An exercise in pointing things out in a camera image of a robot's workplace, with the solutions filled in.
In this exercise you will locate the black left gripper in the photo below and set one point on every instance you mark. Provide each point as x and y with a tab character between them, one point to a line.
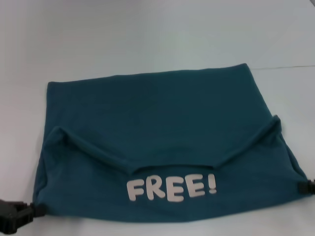
14	211

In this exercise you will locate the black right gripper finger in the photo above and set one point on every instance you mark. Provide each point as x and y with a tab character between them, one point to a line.
307	188

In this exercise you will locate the teal blue shirt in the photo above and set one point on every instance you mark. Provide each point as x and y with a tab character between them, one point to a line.
160	123

